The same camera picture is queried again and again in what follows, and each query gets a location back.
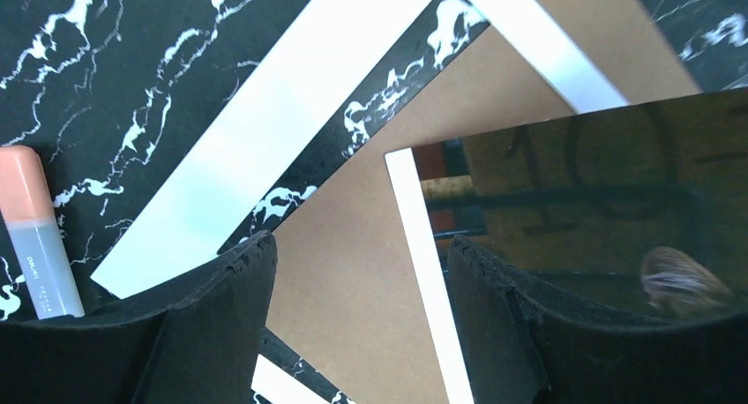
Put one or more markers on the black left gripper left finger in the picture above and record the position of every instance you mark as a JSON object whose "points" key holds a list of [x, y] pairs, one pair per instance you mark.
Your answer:
{"points": [[193, 339]]}

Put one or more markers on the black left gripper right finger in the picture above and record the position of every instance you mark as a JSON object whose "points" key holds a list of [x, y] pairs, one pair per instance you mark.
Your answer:
{"points": [[525, 340]]}

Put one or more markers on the cat and books photo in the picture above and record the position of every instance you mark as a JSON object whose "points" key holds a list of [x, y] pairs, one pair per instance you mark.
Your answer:
{"points": [[640, 208]]}

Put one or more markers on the brown backing board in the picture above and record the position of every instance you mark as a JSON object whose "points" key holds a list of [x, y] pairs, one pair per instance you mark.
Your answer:
{"points": [[347, 297]]}

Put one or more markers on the peach cap glue stick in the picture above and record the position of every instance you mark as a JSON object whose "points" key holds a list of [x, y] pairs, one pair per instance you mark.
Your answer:
{"points": [[29, 217]]}

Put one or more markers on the white mat board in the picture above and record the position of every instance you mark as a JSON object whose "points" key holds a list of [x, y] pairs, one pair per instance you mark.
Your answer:
{"points": [[343, 70]]}

